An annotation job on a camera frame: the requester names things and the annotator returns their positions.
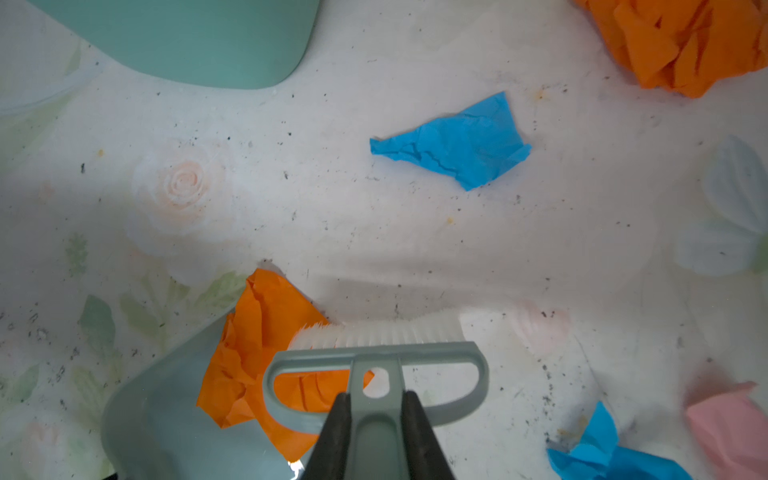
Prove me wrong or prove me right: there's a blue crumpled paper middle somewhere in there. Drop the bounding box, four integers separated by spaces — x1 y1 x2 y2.
369 92 532 191

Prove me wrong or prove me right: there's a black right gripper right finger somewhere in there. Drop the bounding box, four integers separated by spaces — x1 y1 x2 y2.
401 391 455 480

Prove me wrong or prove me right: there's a small blue paper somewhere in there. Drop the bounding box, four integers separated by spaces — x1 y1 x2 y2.
547 402 693 480

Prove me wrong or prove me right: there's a large orange crumpled paper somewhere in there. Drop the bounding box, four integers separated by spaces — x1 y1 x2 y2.
576 0 767 98

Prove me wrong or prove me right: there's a pink crumpled paper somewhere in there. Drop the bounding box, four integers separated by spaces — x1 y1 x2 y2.
685 381 767 480

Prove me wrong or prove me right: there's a grey-green plastic dustpan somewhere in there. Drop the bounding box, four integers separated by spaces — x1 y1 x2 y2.
101 319 303 479

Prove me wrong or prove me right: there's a green plastic trash bin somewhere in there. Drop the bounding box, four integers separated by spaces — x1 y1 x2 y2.
35 0 320 90

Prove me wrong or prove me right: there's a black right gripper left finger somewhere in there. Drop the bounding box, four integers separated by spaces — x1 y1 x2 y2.
300 392 352 480

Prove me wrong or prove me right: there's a grey-green hand brush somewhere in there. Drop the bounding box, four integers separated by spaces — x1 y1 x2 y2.
263 311 489 479

